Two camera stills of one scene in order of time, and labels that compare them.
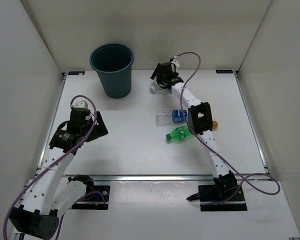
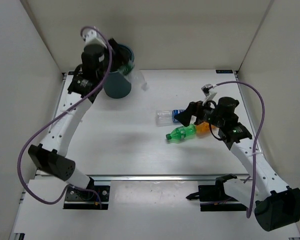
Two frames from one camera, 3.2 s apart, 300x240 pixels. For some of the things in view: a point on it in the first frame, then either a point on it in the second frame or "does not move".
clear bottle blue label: x=167 y=117 does not move
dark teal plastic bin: x=113 y=62 does not move
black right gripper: x=160 y=71 to x=194 y=109
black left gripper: x=101 y=129 to x=114 y=44
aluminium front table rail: x=152 y=178 does not move
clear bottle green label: x=152 y=86 to x=135 y=75
